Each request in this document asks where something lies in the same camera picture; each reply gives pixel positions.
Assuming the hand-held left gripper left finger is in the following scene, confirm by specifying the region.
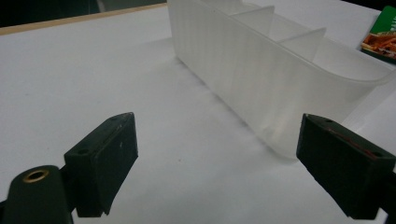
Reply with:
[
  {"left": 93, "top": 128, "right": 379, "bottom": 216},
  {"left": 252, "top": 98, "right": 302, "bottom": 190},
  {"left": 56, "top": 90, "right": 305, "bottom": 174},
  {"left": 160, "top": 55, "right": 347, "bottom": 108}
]
[{"left": 64, "top": 111, "right": 139, "bottom": 218}]

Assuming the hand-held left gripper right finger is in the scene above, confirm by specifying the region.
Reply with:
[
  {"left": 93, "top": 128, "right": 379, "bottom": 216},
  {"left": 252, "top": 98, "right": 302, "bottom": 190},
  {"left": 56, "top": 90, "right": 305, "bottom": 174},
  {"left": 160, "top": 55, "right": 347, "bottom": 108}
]
[{"left": 295, "top": 113, "right": 396, "bottom": 220}]

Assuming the translucent white divided storage box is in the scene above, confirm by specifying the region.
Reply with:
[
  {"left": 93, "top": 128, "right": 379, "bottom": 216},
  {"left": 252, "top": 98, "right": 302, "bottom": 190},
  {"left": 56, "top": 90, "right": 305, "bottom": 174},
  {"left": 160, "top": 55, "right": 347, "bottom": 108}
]
[{"left": 166, "top": 0, "right": 396, "bottom": 161}]

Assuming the green snack packet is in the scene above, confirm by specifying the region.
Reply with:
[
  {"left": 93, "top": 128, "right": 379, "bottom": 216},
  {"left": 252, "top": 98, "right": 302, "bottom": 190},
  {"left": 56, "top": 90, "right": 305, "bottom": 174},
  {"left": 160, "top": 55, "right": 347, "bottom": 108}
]
[{"left": 360, "top": 5, "right": 396, "bottom": 65}]

